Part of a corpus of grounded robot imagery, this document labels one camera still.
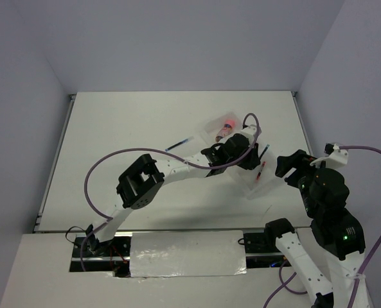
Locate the clear plastic organizer tray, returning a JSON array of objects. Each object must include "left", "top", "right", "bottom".
[{"left": 199, "top": 112, "right": 276, "bottom": 200}]

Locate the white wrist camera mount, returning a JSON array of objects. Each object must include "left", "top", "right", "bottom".
[
  {"left": 310, "top": 143, "right": 349, "bottom": 169},
  {"left": 240, "top": 125, "right": 261, "bottom": 146}
]

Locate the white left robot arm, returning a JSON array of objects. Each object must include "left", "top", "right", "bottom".
[{"left": 84, "top": 127, "right": 260, "bottom": 256}]

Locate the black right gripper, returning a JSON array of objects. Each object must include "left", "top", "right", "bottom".
[{"left": 274, "top": 146, "right": 320, "bottom": 215}]

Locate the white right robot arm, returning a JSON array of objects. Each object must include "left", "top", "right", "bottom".
[{"left": 263, "top": 144, "right": 370, "bottom": 307}]

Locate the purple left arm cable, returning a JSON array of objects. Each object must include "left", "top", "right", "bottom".
[{"left": 84, "top": 112, "right": 262, "bottom": 222}]

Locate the dark blue gel pen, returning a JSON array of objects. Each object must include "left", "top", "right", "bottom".
[{"left": 164, "top": 136, "right": 193, "bottom": 152}]

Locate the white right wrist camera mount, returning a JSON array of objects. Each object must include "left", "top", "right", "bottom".
[{"left": 310, "top": 143, "right": 349, "bottom": 169}]

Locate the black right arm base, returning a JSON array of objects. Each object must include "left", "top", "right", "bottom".
[{"left": 237, "top": 228, "right": 284, "bottom": 269}]

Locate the pink crayon tube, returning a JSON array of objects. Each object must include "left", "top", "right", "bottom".
[{"left": 215, "top": 119, "right": 236, "bottom": 143}]

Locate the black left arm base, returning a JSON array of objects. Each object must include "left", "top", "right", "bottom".
[{"left": 65, "top": 233, "right": 132, "bottom": 278}]

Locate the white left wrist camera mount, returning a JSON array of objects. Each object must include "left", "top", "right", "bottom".
[{"left": 240, "top": 125, "right": 261, "bottom": 146}]

